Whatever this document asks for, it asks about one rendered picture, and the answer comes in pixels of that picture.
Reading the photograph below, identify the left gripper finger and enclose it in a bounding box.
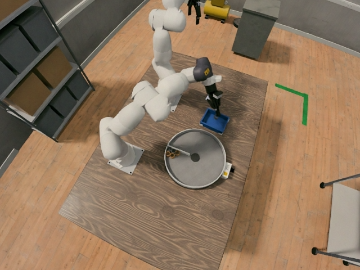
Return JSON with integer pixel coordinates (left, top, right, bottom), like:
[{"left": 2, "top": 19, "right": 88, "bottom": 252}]
[
  {"left": 193, "top": 2, "right": 201, "bottom": 25},
  {"left": 187, "top": 0, "right": 193, "bottom": 16}
]

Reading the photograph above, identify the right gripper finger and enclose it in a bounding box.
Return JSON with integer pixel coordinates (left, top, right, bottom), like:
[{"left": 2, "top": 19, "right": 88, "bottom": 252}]
[
  {"left": 205, "top": 94, "right": 219, "bottom": 116},
  {"left": 215, "top": 98, "right": 221, "bottom": 116}
]

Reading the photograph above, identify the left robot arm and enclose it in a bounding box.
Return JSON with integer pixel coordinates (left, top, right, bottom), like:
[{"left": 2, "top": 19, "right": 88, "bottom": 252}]
[{"left": 148, "top": 0, "right": 186, "bottom": 84}]

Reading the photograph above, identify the blue rectangular tray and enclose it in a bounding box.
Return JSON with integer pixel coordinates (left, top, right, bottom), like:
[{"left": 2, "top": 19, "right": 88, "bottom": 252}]
[{"left": 200, "top": 108, "right": 230, "bottom": 134}]

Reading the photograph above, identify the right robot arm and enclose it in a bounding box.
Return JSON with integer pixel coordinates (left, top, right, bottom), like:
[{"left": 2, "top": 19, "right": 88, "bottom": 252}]
[{"left": 100, "top": 57, "right": 222, "bottom": 168}]

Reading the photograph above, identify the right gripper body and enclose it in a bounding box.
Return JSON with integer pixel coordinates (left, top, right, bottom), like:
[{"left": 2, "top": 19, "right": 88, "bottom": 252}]
[{"left": 205, "top": 83, "right": 217, "bottom": 99}]

